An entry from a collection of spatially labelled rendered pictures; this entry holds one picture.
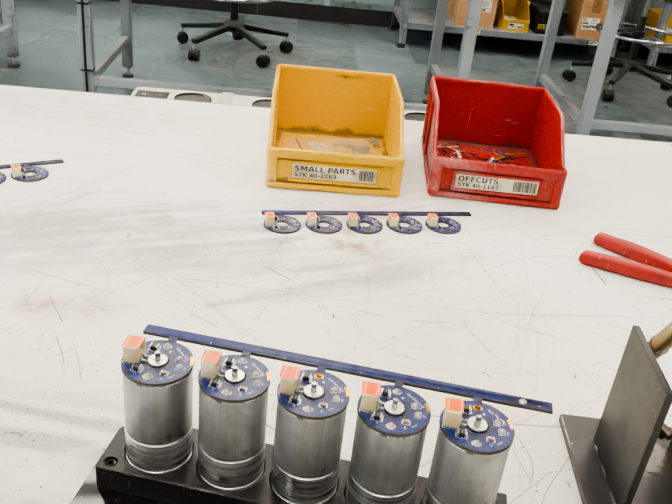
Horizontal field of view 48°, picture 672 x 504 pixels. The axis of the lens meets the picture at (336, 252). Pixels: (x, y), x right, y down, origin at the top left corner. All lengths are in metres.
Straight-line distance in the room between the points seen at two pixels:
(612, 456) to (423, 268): 0.18
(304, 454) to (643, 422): 0.13
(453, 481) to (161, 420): 0.10
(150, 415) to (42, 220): 0.26
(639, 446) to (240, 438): 0.15
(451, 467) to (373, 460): 0.03
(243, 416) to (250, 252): 0.22
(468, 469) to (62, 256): 0.29
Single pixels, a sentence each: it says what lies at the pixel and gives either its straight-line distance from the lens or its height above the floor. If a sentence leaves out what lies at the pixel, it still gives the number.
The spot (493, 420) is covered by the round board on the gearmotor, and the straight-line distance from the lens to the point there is 0.27.
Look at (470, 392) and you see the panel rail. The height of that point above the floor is 0.81.
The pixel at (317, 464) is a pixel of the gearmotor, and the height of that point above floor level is 0.79.
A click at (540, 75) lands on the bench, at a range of 3.41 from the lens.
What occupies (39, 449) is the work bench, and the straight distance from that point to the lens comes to 0.34.
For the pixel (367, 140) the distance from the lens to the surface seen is 0.65.
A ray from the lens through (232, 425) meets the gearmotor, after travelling 0.27.
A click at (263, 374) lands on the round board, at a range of 0.27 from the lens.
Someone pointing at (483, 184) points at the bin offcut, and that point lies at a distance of 0.57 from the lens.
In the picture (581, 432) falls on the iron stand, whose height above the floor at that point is 0.75.
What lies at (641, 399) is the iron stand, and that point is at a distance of 0.32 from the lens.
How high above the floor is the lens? 0.98
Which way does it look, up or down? 29 degrees down
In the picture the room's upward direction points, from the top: 6 degrees clockwise
